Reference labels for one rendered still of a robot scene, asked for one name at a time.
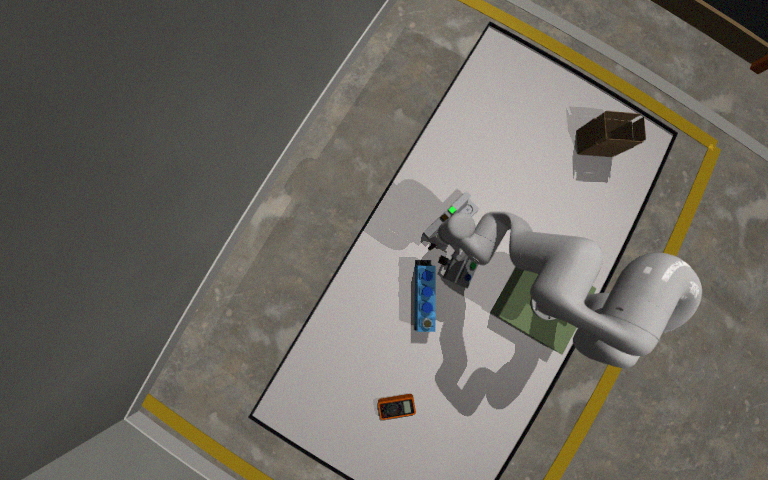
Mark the orange digital multimeter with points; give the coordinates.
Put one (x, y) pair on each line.
(396, 406)

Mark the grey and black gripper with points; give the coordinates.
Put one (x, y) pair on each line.
(436, 241)

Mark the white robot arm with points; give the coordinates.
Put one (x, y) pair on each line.
(637, 310)

